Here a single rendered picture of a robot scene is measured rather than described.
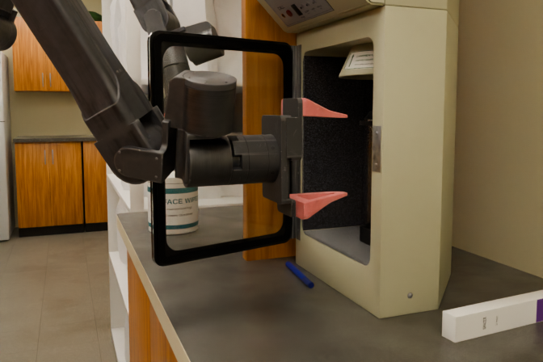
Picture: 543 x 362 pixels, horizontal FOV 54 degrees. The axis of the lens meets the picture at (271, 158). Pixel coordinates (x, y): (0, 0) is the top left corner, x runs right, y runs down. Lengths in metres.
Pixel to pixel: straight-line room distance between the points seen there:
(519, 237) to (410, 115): 0.48
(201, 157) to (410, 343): 0.40
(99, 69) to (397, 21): 0.44
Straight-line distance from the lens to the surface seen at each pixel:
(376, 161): 0.83
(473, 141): 1.31
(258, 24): 1.13
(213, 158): 0.59
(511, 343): 0.85
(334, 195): 0.66
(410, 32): 0.84
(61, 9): 0.61
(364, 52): 0.93
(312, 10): 0.94
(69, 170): 5.72
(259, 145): 0.61
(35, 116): 6.25
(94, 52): 0.60
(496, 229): 1.27
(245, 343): 0.78
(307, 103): 0.62
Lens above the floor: 1.26
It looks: 5 degrees down
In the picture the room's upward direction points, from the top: straight up
